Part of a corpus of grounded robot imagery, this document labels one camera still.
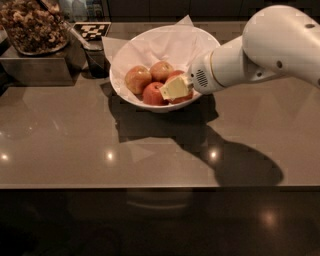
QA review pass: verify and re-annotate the glass jar of nuts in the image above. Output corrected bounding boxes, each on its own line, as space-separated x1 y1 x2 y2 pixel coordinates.
0 0 69 56

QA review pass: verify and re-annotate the back red-yellow apple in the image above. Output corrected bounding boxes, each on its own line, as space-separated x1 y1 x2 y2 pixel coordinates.
150 61 174 82

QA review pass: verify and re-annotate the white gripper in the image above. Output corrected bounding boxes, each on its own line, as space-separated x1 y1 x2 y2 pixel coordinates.
160 52 224 100

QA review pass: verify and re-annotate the white bowl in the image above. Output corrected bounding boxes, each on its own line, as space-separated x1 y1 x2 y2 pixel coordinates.
109 24 222 114

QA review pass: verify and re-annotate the black white fiducial tag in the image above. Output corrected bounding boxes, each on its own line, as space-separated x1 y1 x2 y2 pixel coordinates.
74 22 111 41

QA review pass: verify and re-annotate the front left red apple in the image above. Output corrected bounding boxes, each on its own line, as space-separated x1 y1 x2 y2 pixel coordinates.
142 82 168 106

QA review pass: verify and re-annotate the right back red apple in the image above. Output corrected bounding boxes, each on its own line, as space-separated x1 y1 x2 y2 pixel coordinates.
168 70 185 79

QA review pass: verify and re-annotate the apple with sticker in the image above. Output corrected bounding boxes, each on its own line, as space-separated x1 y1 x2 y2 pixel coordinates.
166 75 193 104

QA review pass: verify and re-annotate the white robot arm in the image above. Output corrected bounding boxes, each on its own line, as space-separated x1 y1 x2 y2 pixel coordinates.
160 5 320 99

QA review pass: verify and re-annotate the white paper liner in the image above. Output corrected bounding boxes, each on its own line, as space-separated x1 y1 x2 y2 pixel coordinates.
101 14 222 101

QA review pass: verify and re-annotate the metal scoop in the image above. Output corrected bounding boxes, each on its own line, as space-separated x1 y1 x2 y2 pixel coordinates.
63 21 102 51

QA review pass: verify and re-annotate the left red-yellow apple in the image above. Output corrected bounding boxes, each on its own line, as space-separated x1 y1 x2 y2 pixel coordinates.
125 65 152 95

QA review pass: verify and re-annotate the red-yellow apple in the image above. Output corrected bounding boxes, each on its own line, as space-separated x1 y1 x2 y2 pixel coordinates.
125 65 152 95
150 61 174 82

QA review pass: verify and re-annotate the red apple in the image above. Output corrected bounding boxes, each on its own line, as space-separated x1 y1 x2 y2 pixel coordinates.
168 70 185 79
142 82 168 106

